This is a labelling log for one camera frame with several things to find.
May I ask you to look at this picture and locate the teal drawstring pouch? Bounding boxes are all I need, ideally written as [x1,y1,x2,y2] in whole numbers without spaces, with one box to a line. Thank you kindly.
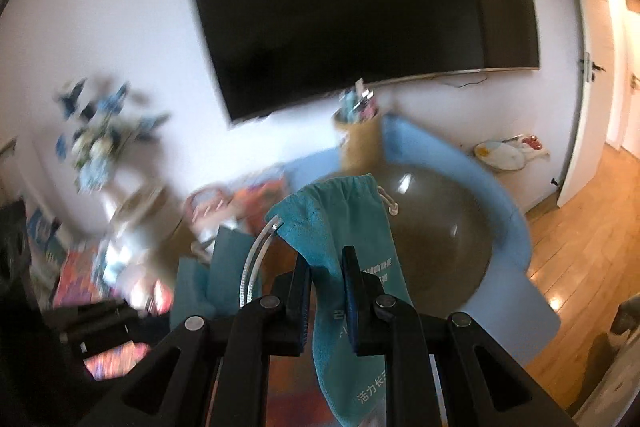
[266,174,411,426]

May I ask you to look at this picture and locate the dark teal cloth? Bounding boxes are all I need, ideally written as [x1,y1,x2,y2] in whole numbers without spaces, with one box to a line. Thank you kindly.
[169,227,255,329]

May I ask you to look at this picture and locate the floral orange tablecloth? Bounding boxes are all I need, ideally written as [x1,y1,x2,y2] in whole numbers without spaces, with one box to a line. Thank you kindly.
[54,187,338,426]

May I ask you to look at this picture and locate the stack of children's books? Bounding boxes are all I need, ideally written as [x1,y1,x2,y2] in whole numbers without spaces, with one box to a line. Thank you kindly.
[26,206,70,289]

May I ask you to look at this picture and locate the brown glass bowl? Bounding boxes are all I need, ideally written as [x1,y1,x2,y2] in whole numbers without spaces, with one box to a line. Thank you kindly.
[309,162,496,313]

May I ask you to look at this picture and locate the white ribbed ceramic vase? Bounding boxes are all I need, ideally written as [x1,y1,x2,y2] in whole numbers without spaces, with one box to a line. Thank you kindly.
[96,176,168,236]

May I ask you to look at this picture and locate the cork pen holder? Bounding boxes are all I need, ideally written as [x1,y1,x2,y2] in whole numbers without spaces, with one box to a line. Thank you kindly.
[332,78,384,173]

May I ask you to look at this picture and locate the blue and white artificial flowers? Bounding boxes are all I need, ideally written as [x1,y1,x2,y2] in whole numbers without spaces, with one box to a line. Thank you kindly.
[53,78,170,194]

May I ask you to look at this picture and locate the white round side tray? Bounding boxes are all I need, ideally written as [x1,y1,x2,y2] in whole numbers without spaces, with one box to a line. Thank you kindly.
[473,134,550,172]

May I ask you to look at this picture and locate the white door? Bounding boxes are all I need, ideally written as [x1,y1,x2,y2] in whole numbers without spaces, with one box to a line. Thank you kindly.
[558,0,615,207]

